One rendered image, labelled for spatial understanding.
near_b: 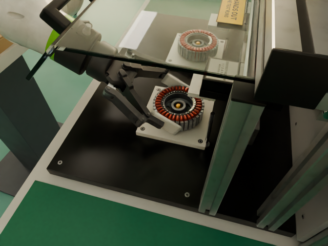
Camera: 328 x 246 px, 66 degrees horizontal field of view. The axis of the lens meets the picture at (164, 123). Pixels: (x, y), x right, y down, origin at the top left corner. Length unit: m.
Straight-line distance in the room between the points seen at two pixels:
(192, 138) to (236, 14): 0.29
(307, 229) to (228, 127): 0.26
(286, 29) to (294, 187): 0.20
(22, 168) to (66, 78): 0.74
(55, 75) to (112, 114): 1.46
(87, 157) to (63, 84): 1.43
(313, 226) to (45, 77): 1.88
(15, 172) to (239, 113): 1.41
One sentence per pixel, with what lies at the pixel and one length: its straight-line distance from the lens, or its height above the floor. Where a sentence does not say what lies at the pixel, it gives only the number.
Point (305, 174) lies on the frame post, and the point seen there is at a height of 0.96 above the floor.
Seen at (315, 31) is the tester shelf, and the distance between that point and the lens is 0.22.
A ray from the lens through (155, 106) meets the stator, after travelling 0.54.
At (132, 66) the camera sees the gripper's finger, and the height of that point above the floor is 0.88.
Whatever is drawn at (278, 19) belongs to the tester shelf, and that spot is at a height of 1.12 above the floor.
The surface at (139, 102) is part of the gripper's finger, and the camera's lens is 0.50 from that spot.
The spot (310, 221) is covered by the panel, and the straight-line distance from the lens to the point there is 0.47.
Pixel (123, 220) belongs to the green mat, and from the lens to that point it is 0.49.
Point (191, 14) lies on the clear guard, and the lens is 0.32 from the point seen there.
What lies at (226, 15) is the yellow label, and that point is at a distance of 0.32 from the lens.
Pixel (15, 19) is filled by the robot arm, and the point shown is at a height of 0.99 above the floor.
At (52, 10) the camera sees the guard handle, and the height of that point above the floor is 1.06.
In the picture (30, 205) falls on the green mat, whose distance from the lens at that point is 0.55.
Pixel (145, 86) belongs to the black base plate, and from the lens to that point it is 0.65.
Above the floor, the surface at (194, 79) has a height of 0.88.
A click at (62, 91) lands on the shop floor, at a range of 1.88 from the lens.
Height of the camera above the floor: 1.21
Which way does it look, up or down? 51 degrees down
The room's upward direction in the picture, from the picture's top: straight up
